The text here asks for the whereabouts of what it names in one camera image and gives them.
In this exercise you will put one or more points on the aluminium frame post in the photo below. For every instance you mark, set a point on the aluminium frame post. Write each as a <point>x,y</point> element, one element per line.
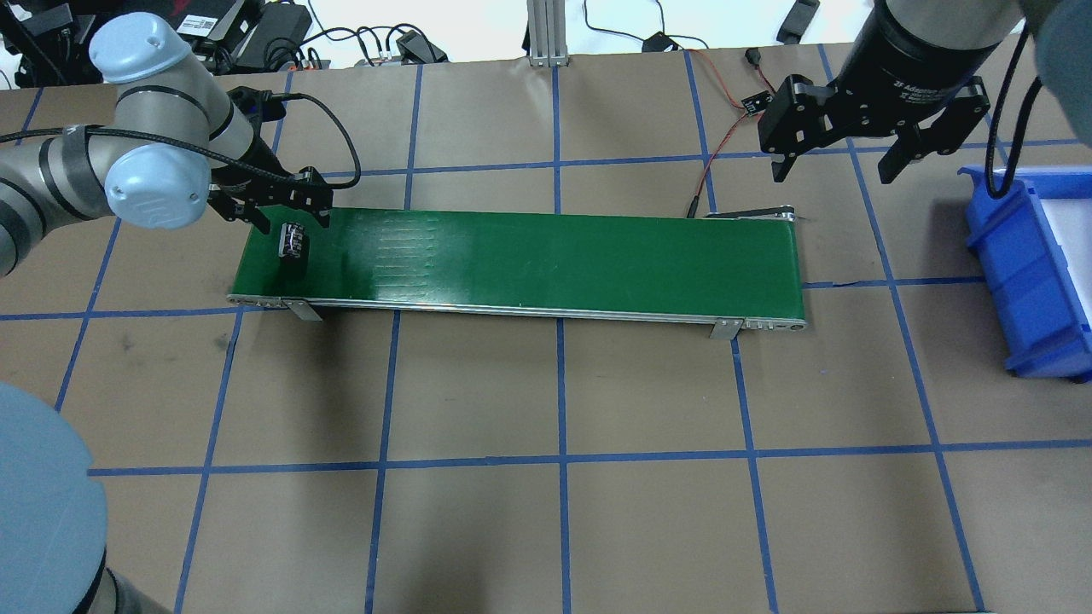
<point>547,44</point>

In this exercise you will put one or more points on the green conveyor belt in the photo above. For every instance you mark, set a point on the green conveyor belt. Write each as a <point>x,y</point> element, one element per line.
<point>733,273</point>

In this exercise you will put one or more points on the small speed controller board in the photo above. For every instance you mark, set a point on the small speed controller board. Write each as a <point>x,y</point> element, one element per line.
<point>756,104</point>

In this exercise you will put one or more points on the blue plastic bin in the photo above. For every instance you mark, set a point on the blue plastic bin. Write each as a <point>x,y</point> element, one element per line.
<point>1033,246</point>

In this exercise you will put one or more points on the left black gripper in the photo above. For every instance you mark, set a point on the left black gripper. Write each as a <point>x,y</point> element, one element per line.
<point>258,159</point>

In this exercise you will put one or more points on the black capacitor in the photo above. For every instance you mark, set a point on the black capacitor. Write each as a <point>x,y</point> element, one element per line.
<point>292,242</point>

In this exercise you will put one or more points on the black power adapter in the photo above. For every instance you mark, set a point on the black power adapter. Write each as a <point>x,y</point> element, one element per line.
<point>795,24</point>

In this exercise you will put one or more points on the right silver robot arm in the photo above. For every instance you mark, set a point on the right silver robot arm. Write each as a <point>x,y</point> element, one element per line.
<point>1060,30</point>

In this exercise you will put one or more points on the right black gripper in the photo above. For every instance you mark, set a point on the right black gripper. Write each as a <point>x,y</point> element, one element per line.
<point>897,61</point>

